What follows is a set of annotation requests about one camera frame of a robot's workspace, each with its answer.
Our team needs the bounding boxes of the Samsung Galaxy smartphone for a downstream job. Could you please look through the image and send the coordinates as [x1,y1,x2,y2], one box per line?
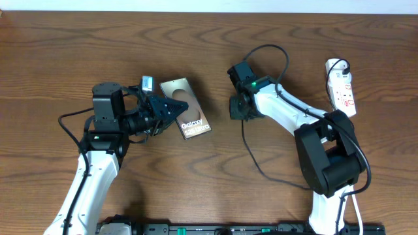
[159,77,212,140]

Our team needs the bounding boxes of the black USB charging cable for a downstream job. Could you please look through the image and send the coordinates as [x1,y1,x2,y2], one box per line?
[240,59,352,191]

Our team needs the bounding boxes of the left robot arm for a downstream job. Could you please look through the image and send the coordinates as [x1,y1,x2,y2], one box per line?
[45,82,189,234]

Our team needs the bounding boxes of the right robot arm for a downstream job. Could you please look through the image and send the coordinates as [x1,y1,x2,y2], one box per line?
[227,61,371,234]

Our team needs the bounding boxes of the white power strip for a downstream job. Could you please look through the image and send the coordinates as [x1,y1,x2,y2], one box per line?
[325,58,357,118]

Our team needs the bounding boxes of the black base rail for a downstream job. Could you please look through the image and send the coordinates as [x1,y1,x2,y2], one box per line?
[96,213,386,235]

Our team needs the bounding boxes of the white power strip cord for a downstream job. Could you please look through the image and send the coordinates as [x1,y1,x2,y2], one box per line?
[349,192,364,235]

